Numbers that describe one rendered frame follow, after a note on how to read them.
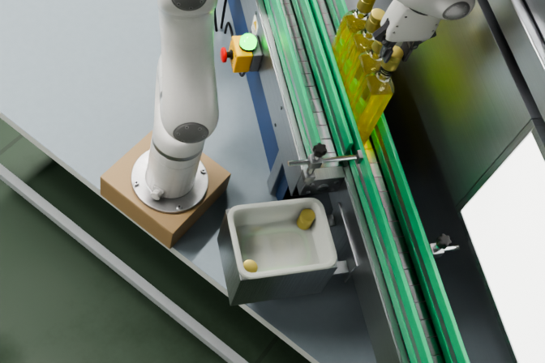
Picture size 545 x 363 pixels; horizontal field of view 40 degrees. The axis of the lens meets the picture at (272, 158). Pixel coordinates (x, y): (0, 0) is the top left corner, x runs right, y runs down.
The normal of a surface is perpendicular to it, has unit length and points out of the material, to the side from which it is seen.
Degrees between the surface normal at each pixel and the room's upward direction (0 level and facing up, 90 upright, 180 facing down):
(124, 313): 0
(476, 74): 90
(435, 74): 90
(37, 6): 0
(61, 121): 0
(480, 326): 90
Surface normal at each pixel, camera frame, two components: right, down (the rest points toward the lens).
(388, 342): -0.96, 0.09
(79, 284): 0.19, -0.51
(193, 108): 0.18, 0.50
